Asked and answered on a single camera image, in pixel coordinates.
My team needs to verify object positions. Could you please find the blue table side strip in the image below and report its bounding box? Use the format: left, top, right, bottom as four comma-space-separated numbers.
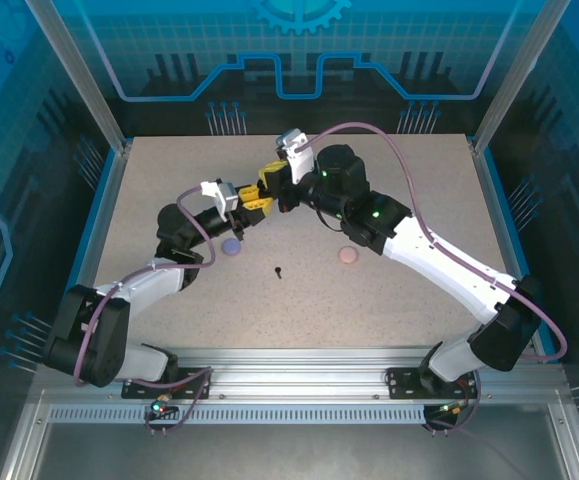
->
42, 148, 123, 364
478, 148, 560, 364

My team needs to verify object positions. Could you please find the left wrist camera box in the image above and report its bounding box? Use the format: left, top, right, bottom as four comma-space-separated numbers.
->
199, 179, 243, 224

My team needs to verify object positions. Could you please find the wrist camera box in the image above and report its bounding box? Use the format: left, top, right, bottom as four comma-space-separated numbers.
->
199, 179, 243, 224
274, 127, 316, 185

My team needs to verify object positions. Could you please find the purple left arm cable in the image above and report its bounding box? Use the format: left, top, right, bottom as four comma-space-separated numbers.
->
73, 185, 218, 436

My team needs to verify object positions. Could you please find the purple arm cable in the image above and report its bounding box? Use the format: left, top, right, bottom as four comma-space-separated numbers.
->
306, 122, 569, 436
73, 185, 218, 436

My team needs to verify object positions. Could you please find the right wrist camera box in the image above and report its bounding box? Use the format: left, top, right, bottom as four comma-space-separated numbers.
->
274, 127, 316, 185

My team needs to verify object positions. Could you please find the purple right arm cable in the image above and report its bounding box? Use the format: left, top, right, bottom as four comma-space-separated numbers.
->
306, 122, 569, 436

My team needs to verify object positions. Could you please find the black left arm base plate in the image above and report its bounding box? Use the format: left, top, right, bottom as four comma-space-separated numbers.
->
121, 367, 214, 400

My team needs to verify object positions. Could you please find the aluminium frame post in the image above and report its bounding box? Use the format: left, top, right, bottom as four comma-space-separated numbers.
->
24, 0, 133, 154
471, 0, 573, 154

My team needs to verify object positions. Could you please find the aluminium mounting rail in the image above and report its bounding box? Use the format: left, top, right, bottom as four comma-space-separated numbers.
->
28, 347, 573, 407

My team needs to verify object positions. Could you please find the cable connector with light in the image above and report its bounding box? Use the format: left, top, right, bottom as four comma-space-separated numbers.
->
436, 399, 470, 419
148, 397, 178, 420

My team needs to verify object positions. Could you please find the slotted cable duct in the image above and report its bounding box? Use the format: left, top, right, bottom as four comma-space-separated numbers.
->
48, 405, 428, 426

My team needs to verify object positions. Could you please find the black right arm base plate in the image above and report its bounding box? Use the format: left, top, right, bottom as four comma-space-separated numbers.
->
386, 367, 480, 400

